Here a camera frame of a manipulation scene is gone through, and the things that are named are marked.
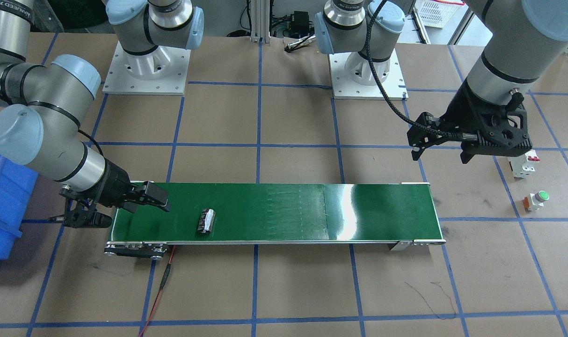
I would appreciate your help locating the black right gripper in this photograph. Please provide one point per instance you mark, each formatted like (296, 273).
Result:
(112, 184)

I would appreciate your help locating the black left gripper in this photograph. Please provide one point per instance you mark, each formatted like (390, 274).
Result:
(458, 113)

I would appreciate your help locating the dark brown cylindrical capacitor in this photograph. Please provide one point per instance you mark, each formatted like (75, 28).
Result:
(206, 221)

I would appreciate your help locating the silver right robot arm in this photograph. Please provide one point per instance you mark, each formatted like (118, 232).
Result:
(43, 106)

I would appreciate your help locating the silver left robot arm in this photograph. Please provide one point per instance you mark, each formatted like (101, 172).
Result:
(524, 38)

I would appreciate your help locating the white green circuit breaker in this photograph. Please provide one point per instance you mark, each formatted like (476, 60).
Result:
(524, 165)

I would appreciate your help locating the green conveyor belt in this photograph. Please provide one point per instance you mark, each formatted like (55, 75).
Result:
(398, 214)

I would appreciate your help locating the white plastic basket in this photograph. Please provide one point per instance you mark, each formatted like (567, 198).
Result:
(436, 13)

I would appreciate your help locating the blue plastic bin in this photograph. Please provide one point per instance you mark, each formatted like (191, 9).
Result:
(16, 185)

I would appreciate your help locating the black power supply box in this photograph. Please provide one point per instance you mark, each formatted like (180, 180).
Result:
(300, 23)

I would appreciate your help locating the green push button switch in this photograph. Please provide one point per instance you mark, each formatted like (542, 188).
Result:
(534, 201)

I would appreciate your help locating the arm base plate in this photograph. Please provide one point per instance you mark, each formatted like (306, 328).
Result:
(352, 78)
(162, 72)

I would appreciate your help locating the aluminium frame post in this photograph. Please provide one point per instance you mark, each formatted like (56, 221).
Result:
(260, 14)

